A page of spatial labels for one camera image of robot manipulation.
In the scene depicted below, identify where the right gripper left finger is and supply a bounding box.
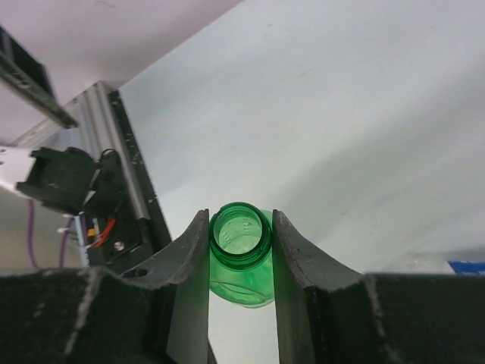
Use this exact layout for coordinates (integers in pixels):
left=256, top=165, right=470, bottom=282
left=1, top=210, right=215, bottom=363

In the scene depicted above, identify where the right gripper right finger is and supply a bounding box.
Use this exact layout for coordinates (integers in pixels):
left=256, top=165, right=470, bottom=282
left=272, top=211, right=484, bottom=363

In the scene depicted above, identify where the green plastic bottle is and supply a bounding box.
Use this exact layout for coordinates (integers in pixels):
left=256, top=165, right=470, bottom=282
left=209, top=202, right=274, bottom=309

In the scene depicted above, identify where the clear bottle blue cap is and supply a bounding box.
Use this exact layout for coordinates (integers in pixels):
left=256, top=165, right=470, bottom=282
left=448, top=261, right=485, bottom=275

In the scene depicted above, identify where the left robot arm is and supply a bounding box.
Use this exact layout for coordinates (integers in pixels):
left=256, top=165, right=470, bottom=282
left=1, top=146, right=128, bottom=218

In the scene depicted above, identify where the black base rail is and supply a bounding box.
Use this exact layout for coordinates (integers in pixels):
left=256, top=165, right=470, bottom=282
left=86, top=82, right=171, bottom=274

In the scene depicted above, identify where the grey slotted cable duct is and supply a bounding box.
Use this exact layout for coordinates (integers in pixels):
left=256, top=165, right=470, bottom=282
left=74, top=214, right=90, bottom=267

